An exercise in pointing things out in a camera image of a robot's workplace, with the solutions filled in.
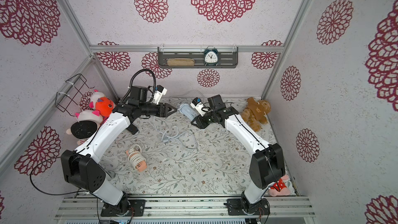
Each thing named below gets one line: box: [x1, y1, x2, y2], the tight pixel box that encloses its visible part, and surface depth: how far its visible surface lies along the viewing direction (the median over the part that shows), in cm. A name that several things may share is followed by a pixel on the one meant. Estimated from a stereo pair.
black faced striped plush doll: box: [65, 109, 104, 145], surface depth 81 cm
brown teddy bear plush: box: [241, 96, 272, 133], surface depth 108 cm
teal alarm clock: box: [203, 46, 219, 67], surface depth 92 cm
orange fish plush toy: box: [89, 89, 116, 118], surface depth 91 cm
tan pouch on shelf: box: [166, 58, 196, 67], surface depth 91 cm
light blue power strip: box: [179, 103, 200, 121], surface depth 82 cm
